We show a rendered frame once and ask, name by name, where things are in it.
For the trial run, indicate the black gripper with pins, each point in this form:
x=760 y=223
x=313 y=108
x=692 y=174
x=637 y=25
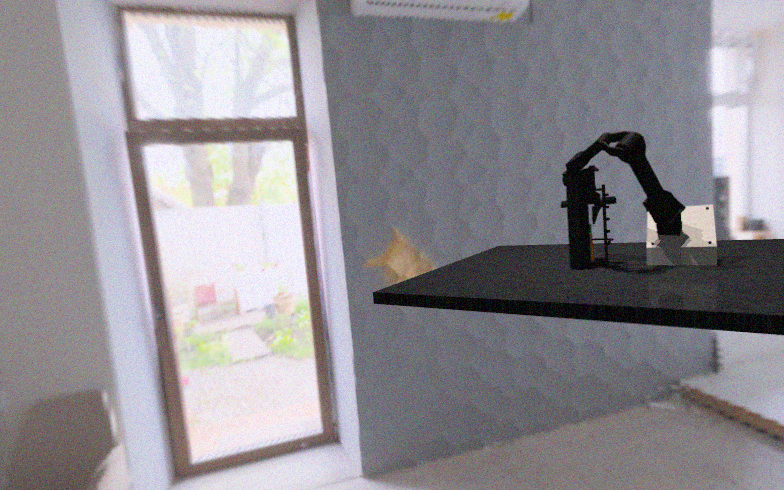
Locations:
x=598 y=203

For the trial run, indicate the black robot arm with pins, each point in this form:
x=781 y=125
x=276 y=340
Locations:
x=631 y=149

